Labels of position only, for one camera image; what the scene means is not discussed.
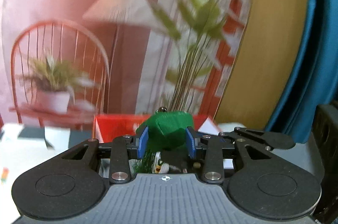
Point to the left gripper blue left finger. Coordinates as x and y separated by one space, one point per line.
141 140

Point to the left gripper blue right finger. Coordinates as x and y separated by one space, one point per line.
190 138

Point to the green knitted pyramid sachet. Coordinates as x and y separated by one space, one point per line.
166 130

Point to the printed living room backdrop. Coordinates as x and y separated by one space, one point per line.
62 61

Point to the white rolled cloth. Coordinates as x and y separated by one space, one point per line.
167 162

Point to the red strawberry cardboard box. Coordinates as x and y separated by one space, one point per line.
117 134

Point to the teal curtain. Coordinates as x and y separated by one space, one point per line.
313 80

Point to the yellow wooden panel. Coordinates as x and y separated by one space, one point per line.
264 62

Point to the bear pattern tablecloth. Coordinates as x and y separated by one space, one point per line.
50 176

